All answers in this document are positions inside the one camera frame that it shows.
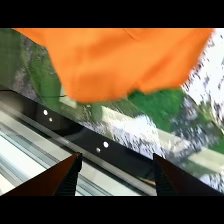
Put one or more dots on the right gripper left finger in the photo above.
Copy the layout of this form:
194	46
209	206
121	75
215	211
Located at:
55	180

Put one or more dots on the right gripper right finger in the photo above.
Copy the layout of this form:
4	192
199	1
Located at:
176	181

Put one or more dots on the orange garment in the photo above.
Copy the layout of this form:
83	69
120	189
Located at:
126	60

